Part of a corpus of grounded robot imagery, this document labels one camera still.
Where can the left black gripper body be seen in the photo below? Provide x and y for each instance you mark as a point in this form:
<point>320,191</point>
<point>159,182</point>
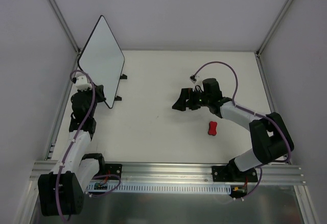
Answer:
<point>98,93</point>

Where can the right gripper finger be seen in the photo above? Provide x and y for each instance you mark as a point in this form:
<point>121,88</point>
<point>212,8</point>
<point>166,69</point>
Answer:
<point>180,104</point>
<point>194,107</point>

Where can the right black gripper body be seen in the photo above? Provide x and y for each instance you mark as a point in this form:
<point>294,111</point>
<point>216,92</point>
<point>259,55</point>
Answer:
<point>190,99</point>

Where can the red whiteboard eraser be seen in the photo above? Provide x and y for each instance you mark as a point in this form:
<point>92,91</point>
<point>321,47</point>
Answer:
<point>212,128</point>

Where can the white board with black frame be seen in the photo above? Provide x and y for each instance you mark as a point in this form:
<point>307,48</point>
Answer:
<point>103,60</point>

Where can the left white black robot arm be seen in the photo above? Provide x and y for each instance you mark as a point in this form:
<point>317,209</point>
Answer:
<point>61,191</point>

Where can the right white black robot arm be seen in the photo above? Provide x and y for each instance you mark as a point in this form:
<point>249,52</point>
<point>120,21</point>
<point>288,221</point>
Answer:
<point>269,136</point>

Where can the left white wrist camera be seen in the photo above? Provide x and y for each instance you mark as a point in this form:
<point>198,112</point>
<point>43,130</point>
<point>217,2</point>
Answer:
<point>81,82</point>

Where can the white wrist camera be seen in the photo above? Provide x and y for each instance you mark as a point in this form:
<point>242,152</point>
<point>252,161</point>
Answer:
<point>81,82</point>
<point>196,80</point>

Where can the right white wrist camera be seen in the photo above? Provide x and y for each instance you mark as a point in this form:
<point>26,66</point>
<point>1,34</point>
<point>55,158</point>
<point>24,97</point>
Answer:
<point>196,80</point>

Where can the wire whiteboard stand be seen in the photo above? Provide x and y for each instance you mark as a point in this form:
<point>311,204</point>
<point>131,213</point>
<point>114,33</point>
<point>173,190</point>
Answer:
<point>122,77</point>

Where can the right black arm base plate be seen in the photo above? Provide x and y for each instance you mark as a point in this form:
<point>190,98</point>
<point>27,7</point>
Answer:
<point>228,173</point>

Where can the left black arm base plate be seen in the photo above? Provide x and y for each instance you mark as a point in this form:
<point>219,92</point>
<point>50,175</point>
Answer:
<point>113,169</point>

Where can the aluminium mounting rail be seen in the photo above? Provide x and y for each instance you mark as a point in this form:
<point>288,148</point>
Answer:
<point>192,173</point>

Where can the white slotted cable duct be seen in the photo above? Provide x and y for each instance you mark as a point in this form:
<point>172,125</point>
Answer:
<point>174,188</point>

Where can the left aluminium frame post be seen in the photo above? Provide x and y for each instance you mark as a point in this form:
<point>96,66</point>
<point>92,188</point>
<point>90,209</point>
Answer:
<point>64,25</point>

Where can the aluminium frame post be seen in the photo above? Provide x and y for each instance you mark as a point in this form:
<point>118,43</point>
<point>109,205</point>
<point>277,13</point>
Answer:
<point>64,25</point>
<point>280,16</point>

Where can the right aluminium frame post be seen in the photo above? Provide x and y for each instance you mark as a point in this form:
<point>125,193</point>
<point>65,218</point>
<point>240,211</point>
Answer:
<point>280,16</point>

